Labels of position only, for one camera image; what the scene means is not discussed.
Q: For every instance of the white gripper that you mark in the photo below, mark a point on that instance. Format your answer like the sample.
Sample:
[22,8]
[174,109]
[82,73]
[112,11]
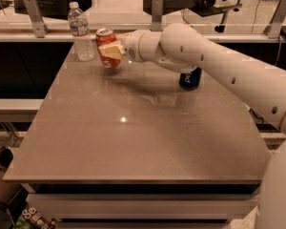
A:
[132,46]

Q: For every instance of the orange coke can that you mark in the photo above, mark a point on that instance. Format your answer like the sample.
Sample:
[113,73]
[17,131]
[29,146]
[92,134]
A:
[105,36]

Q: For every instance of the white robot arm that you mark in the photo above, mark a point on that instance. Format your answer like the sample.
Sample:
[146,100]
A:
[180,48]

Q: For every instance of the clear plastic water bottle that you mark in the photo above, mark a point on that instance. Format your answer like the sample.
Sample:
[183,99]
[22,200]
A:
[80,32]

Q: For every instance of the blue pepsi can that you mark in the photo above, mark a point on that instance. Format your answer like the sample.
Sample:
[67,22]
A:
[190,81]

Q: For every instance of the brown bin at left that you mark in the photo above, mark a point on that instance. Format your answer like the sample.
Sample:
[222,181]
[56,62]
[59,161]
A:
[7,190]

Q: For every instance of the snack bag on floor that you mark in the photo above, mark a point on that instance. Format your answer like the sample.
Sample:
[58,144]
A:
[32,219]

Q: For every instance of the middle metal railing bracket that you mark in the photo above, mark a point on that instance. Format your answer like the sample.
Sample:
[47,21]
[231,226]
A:
[157,9]

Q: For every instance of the metal railing bracket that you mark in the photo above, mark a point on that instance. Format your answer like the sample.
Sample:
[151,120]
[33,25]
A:
[272,30]
[39,28]
[157,9]

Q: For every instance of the left metal railing bracket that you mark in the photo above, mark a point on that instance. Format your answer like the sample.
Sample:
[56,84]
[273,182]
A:
[39,28]

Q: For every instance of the right metal railing bracket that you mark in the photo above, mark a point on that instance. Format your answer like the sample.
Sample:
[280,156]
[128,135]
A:
[272,30]

